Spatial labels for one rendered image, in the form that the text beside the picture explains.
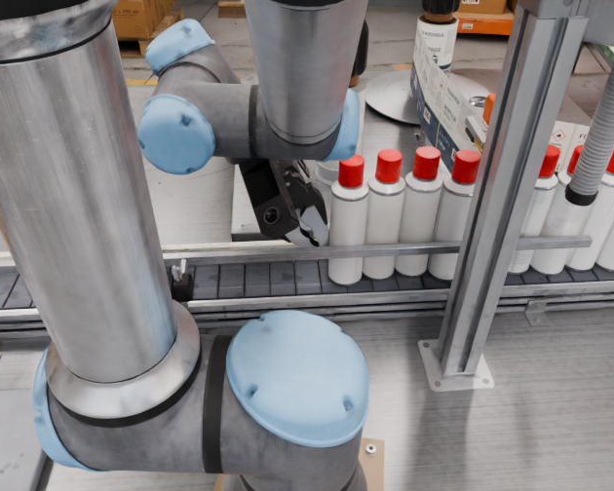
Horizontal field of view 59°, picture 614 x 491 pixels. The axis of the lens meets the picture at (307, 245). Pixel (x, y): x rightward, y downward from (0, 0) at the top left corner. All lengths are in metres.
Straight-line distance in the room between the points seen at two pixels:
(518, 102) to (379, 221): 0.29
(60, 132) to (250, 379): 0.23
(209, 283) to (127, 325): 0.48
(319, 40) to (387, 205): 0.44
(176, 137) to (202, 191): 0.59
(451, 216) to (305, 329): 0.37
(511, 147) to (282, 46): 0.29
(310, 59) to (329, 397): 0.24
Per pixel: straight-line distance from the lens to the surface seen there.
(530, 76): 0.54
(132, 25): 4.16
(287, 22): 0.31
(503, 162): 0.57
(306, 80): 0.38
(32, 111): 0.27
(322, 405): 0.42
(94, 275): 0.33
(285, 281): 0.83
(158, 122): 0.54
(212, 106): 0.56
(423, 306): 0.84
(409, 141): 1.20
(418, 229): 0.79
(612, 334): 0.94
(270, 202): 0.68
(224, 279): 0.84
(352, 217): 0.74
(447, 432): 0.75
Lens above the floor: 1.45
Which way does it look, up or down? 40 degrees down
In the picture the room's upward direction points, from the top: straight up
